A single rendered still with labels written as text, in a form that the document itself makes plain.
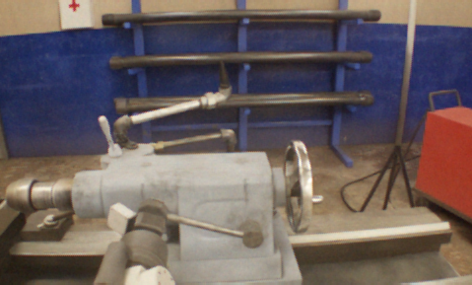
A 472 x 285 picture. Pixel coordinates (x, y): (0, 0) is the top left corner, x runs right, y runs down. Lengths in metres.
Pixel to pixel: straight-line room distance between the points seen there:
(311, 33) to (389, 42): 0.87
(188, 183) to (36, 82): 3.57
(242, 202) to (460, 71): 4.14
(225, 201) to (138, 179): 0.19
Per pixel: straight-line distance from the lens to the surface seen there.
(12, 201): 0.98
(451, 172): 2.91
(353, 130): 4.29
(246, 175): 0.80
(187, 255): 0.84
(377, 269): 1.27
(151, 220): 0.67
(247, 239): 0.78
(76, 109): 4.17
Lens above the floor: 1.50
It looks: 21 degrees down
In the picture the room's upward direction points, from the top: 1 degrees counter-clockwise
